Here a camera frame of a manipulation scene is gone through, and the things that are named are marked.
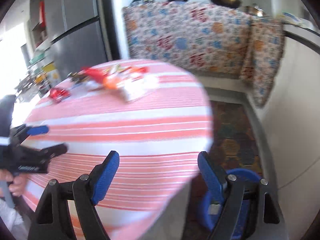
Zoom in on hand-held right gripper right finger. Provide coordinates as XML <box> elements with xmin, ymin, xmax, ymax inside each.
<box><xmin>197</xmin><ymin>151</ymin><xmax>288</xmax><ymax>240</ymax></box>

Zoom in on orange red wrapper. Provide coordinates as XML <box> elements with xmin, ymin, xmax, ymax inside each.
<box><xmin>129</xmin><ymin>66</ymin><xmax>150</xmax><ymax>77</ymax></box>

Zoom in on red hanging object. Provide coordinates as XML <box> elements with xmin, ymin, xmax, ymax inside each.
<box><xmin>39</xmin><ymin>1</ymin><xmax>47</xmax><ymax>28</ymax></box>

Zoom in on person's left hand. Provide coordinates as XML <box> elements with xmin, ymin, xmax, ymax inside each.
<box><xmin>0</xmin><ymin>170</ymin><xmax>28</xmax><ymax>197</ymax></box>

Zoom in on red snack bag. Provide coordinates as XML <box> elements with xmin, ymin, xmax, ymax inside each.
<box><xmin>82</xmin><ymin>67</ymin><xmax>124</xmax><ymax>90</ymax></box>

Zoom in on blue plastic bin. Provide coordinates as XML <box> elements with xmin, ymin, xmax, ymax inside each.
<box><xmin>200</xmin><ymin>168</ymin><xmax>262</xmax><ymax>240</ymax></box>

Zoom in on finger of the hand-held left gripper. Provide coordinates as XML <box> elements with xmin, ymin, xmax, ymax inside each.
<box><xmin>11</xmin><ymin>124</ymin><xmax>50</xmax><ymax>143</ymax></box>
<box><xmin>37</xmin><ymin>143</ymin><xmax>68</xmax><ymax>165</ymax></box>

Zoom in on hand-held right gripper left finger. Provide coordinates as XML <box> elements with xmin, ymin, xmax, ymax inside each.
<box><xmin>27</xmin><ymin>151</ymin><xmax>120</xmax><ymax>240</ymax></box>

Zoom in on person's left forearm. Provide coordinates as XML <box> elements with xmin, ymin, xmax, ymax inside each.
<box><xmin>0</xmin><ymin>197</ymin><xmax>27</xmax><ymax>239</ymax></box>

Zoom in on pink striped tablecloth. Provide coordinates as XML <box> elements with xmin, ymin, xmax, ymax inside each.
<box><xmin>24</xmin><ymin>59</ymin><xmax>213</xmax><ymax>240</ymax></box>

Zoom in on grey refrigerator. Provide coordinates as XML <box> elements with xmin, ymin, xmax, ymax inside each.
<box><xmin>30</xmin><ymin>0</ymin><xmax>120</xmax><ymax>75</ymax></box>

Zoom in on dark wok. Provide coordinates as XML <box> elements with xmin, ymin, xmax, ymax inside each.
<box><xmin>207</xmin><ymin>0</ymin><xmax>242</xmax><ymax>8</ymax></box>

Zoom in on large printed blanket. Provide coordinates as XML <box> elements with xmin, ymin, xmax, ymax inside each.
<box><xmin>122</xmin><ymin>1</ymin><xmax>253</xmax><ymax>79</ymax></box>

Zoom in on crumpled red wrapper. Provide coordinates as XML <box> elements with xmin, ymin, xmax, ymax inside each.
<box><xmin>50</xmin><ymin>88</ymin><xmax>71</xmax><ymax>103</ymax></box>

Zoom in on steel pan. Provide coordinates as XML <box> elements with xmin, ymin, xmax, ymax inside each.
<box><xmin>244</xmin><ymin>4</ymin><xmax>265</xmax><ymax>17</ymax></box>

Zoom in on dark small object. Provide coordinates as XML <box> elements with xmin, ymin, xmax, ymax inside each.
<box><xmin>68</xmin><ymin>72</ymin><xmax>88</xmax><ymax>83</ymax></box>

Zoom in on small printed blanket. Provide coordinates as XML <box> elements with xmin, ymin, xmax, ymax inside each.
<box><xmin>240</xmin><ymin>15</ymin><xmax>285</xmax><ymax>108</ymax></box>

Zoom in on pale cloth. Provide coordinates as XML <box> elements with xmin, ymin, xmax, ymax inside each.
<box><xmin>282</xmin><ymin>12</ymin><xmax>310</xmax><ymax>27</ymax></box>

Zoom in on cluttered storage rack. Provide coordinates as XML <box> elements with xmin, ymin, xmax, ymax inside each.
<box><xmin>15</xmin><ymin>47</ymin><xmax>60</xmax><ymax>100</ymax></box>

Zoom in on white cabinet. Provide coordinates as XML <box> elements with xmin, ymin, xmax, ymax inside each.
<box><xmin>257</xmin><ymin>24</ymin><xmax>320</xmax><ymax>205</ymax></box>

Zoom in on yellow box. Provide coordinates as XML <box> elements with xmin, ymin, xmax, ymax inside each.
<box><xmin>43</xmin><ymin>63</ymin><xmax>56</xmax><ymax>75</ymax></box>

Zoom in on large white packet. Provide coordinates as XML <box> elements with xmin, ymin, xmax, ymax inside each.
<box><xmin>119</xmin><ymin>76</ymin><xmax>160</xmax><ymax>103</ymax></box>

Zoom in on patterned floor mat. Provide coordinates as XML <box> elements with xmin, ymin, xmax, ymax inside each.
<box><xmin>210</xmin><ymin>100</ymin><xmax>263</xmax><ymax>178</ymax></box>

